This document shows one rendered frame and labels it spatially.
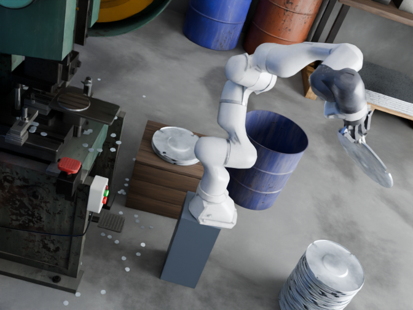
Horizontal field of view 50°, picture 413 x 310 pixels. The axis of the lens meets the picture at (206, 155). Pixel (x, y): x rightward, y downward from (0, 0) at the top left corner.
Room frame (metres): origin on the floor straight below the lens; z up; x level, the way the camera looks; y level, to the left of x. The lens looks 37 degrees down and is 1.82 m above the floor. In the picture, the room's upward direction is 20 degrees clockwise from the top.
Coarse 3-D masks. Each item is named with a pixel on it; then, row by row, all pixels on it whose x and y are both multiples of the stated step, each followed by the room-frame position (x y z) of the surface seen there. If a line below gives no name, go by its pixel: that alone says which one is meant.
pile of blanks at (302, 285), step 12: (300, 264) 1.47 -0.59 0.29; (300, 276) 1.43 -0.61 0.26; (312, 276) 1.38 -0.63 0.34; (288, 288) 1.45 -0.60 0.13; (300, 288) 1.39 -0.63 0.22; (312, 288) 1.36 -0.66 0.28; (324, 288) 1.35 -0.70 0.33; (288, 300) 1.41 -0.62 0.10; (300, 300) 1.38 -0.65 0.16; (312, 300) 1.35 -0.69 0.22; (324, 300) 1.35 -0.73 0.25; (336, 300) 1.34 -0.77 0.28; (348, 300) 1.38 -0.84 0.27
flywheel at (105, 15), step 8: (104, 0) 1.78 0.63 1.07; (112, 0) 1.78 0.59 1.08; (120, 0) 1.78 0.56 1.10; (128, 0) 1.76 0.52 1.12; (136, 0) 1.76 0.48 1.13; (144, 0) 1.76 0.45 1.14; (152, 0) 1.77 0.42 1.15; (104, 8) 1.75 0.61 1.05; (112, 8) 1.75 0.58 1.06; (120, 8) 1.75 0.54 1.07; (128, 8) 1.76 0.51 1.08; (136, 8) 1.76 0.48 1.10; (144, 8) 1.76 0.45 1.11; (104, 16) 1.75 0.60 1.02; (112, 16) 1.75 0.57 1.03; (120, 16) 1.76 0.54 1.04; (128, 16) 1.76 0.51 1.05
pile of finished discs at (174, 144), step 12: (156, 132) 1.96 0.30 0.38; (168, 132) 2.00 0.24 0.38; (180, 132) 2.04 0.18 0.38; (156, 144) 1.86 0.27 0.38; (168, 144) 1.89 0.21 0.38; (180, 144) 1.92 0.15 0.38; (192, 144) 1.97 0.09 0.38; (168, 156) 1.80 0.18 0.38; (180, 156) 1.83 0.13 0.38; (192, 156) 1.87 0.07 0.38
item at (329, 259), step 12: (324, 240) 1.62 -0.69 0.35; (312, 252) 1.51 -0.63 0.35; (324, 252) 1.54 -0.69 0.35; (336, 252) 1.57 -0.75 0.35; (348, 252) 1.60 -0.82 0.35; (312, 264) 1.44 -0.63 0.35; (324, 264) 1.46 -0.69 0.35; (336, 264) 1.48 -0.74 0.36; (348, 264) 1.52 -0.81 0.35; (360, 264) 1.54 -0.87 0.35; (324, 276) 1.40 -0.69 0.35; (336, 276) 1.42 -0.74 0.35; (348, 276) 1.45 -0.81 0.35; (360, 276) 1.47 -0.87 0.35; (336, 288) 1.35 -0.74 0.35; (348, 288) 1.37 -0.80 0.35
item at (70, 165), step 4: (60, 160) 1.10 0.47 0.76; (64, 160) 1.11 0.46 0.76; (68, 160) 1.12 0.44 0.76; (72, 160) 1.12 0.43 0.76; (76, 160) 1.13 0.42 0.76; (60, 164) 1.08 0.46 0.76; (64, 164) 1.09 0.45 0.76; (68, 164) 1.10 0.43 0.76; (72, 164) 1.10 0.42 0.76; (76, 164) 1.11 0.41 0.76; (80, 164) 1.12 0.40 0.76; (60, 168) 1.07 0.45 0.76; (64, 168) 1.07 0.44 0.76; (68, 168) 1.08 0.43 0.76; (72, 168) 1.08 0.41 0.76; (76, 168) 1.09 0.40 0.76; (68, 172) 1.09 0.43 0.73; (72, 172) 1.07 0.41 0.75; (76, 172) 1.08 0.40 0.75
